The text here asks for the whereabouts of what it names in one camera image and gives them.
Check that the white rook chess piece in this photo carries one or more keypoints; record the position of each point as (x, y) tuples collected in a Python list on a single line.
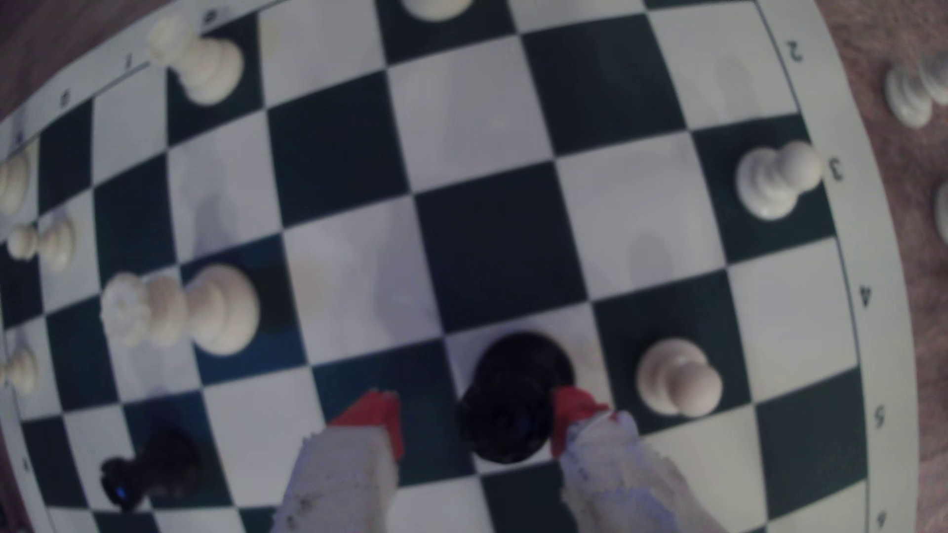
[(437, 7), (207, 66)]

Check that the black rook chess piece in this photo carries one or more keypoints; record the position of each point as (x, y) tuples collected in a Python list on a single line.
[(511, 400)]

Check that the white pawn chess piece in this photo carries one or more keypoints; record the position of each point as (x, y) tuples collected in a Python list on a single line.
[(770, 181), (18, 370), (674, 377), (907, 96), (55, 244)]

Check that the black pawn lower left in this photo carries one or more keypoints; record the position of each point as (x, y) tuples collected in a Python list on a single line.
[(159, 466)]

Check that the white king chess piece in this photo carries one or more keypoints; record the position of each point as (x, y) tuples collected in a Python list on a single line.
[(11, 185)]

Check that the white queen chess piece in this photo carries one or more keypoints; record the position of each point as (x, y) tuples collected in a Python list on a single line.
[(215, 311)]

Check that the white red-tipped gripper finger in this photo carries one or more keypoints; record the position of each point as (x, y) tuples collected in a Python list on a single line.
[(615, 481), (344, 481)]

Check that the green and white chessboard mat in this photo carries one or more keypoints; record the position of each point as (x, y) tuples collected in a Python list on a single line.
[(481, 244)]

